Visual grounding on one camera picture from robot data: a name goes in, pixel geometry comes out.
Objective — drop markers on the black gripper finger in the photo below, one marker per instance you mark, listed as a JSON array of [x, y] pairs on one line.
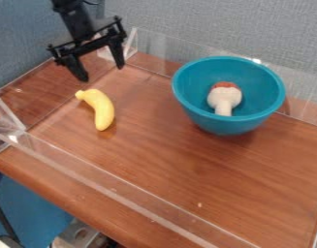
[[117, 52], [75, 67]]

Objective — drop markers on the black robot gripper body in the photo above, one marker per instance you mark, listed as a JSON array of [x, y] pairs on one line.
[[87, 37]]

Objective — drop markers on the yellow toy banana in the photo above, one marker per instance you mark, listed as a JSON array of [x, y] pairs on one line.
[[102, 105]]

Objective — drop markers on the blue plastic bowl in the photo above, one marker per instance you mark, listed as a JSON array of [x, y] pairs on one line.
[[261, 87]]

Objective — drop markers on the white red toy mushroom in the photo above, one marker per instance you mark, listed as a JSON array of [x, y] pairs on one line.
[[224, 97]]

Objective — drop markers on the clear acrylic table barrier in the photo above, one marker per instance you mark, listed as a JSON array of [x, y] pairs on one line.
[[154, 182]]

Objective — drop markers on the grey metal bracket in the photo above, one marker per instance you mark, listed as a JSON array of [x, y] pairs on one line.
[[79, 236]]

